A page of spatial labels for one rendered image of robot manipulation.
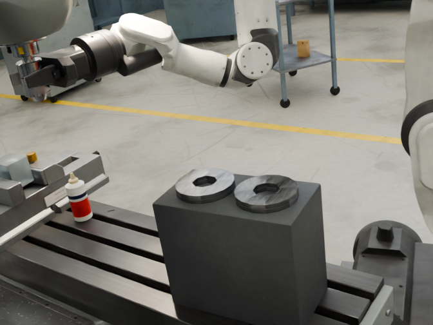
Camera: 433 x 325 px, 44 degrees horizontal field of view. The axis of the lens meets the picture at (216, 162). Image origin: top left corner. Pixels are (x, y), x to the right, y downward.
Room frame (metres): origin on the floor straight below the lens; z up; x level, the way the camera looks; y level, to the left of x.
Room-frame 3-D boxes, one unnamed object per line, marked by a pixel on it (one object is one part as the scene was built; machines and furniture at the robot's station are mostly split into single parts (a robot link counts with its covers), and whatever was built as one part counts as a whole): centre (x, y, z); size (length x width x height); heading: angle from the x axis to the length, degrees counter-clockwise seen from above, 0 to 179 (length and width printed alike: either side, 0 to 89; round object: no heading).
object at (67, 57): (1.04, 0.24, 1.24); 0.13 x 0.12 x 0.10; 44
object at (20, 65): (0.97, 0.31, 1.26); 0.05 x 0.05 x 0.01
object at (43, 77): (0.95, 0.28, 1.24); 0.06 x 0.02 x 0.03; 134
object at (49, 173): (1.13, 0.41, 0.99); 0.12 x 0.06 x 0.04; 54
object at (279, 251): (0.69, -0.02, 1.00); 0.22 x 0.12 x 0.20; 58
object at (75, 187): (1.03, 0.31, 0.96); 0.04 x 0.04 x 0.11
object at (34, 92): (0.97, 0.31, 1.23); 0.05 x 0.05 x 0.05
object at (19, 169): (1.08, 0.45, 1.01); 0.06 x 0.05 x 0.06; 54
